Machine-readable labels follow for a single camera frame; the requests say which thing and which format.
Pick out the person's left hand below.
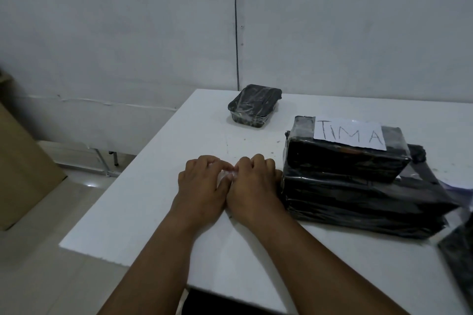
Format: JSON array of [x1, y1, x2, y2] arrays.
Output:
[[168, 155, 236, 229]]

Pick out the person's right hand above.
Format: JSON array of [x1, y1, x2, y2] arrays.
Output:
[[226, 153, 284, 229]]

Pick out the black tray container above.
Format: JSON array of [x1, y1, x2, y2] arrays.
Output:
[[227, 84, 284, 129]]

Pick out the small lumpy black package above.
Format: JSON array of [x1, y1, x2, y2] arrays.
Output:
[[282, 115, 412, 184]]

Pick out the white label thin writing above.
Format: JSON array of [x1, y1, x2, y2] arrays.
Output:
[[313, 116, 388, 152]]

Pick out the thick black package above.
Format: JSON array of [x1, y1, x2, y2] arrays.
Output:
[[285, 197, 451, 241]]

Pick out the large black package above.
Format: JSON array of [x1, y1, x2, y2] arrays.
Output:
[[438, 222, 473, 306]]

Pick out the person's right forearm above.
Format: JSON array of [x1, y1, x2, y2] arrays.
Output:
[[255, 210, 409, 315]]

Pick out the person's left forearm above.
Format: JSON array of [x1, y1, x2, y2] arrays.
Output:
[[98, 212, 209, 315]]

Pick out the person's dark trousers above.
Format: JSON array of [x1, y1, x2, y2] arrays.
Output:
[[183, 287, 287, 315]]

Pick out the brown cardboard sheet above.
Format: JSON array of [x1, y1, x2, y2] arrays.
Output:
[[0, 67, 68, 232]]

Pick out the folded white paper sign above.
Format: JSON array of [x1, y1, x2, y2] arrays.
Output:
[[439, 178, 473, 225]]

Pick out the grey metal frame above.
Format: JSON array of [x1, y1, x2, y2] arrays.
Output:
[[88, 146, 120, 179]]

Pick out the thin black wall cable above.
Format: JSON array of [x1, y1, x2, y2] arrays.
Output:
[[232, 0, 241, 92]]

